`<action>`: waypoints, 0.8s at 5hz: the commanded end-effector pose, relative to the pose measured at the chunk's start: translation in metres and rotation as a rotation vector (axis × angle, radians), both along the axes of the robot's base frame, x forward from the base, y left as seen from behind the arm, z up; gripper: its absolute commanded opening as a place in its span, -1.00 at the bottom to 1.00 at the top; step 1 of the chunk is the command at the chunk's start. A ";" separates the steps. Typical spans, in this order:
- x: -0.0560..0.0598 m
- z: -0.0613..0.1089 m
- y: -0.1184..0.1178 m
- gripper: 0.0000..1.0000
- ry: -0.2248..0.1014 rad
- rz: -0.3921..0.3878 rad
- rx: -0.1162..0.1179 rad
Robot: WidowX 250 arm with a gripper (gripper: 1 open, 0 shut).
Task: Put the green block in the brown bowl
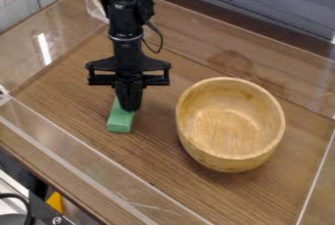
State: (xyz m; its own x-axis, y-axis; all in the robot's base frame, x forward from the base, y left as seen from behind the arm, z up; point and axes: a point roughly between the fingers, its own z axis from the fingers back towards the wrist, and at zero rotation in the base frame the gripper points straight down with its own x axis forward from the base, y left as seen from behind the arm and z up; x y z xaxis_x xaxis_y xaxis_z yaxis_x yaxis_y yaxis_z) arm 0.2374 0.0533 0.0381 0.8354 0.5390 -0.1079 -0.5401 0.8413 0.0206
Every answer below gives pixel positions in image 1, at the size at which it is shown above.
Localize clear acrylic corner bracket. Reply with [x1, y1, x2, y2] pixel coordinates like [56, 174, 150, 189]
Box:
[84, 0, 108, 23]

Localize clear acrylic enclosure walls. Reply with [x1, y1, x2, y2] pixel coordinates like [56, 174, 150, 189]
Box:
[0, 0, 335, 225]

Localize black device with knob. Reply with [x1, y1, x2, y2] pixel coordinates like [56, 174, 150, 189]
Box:
[28, 200, 81, 225]

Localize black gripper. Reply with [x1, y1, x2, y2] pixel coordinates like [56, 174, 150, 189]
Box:
[84, 36, 171, 112]

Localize black cable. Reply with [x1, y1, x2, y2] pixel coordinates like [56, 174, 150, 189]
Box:
[0, 193, 33, 225]

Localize light wooden bowl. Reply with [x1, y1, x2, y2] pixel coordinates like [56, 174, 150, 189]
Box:
[175, 77, 286, 173]

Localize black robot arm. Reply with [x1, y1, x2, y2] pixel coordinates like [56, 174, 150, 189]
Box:
[84, 0, 171, 112]

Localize green rectangular block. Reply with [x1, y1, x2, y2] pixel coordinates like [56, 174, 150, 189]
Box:
[107, 99, 135, 133]

